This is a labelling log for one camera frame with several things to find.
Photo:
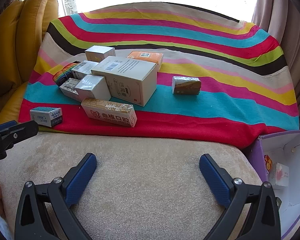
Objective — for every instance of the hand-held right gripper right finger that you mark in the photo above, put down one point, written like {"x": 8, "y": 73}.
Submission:
{"x": 215, "y": 180}

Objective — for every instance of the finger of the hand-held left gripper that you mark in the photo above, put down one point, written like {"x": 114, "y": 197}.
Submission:
{"x": 17, "y": 136}
{"x": 3, "y": 126}

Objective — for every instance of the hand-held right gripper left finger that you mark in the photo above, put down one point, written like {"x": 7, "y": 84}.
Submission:
{"x": 79, "y": 180}

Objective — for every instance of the blue white small box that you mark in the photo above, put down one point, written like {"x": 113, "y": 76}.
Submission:
{"x": 46, "y": 116}

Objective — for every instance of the purple cardboard box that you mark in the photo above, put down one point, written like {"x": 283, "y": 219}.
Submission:
{"x": 290, "y": 150}

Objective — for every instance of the orange box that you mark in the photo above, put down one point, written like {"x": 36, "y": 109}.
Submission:
{"x": 145, "y": 57}

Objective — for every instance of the red orange small packet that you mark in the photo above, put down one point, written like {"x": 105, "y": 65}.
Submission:
{"x": 268, "y": 164}

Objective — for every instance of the rainbow striped blanket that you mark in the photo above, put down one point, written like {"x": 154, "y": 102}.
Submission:
{"x": 190, "y": 120}

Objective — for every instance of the white pink small box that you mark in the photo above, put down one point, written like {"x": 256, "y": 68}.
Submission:
{"x": 280, "y": 175}

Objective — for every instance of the white ampoule box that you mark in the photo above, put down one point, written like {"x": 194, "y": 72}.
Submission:
{"x": 68, "y": 88}

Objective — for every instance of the long gold white box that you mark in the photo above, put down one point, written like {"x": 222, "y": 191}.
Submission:
{"x": 110, "y": 112}

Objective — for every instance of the yellow leather sofa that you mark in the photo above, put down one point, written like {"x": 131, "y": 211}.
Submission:
{"x": 15, "y": 42}

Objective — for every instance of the white cube box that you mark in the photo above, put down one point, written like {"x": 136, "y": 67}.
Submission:
{"x": 92, "y": 87}

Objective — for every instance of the white barcode box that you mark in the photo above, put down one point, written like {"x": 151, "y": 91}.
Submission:
{"x": 83, "y": 68}

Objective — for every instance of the gold silver small box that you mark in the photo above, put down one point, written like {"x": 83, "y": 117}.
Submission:
{"x": 186, "y": 86}

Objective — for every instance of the large beige box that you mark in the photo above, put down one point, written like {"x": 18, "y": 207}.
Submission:
{"x": 130, "y": 80}

